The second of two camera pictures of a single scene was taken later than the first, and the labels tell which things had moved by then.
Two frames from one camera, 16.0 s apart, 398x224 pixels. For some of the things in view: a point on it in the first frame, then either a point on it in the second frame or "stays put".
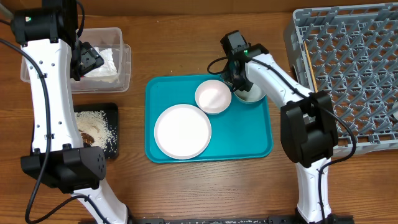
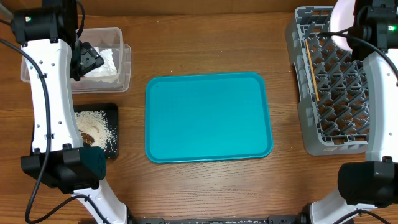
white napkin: [109, 67] stays put
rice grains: [96, 124] stays put
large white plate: [183, 132] → [342, 17]
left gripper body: [86, 60] stays put
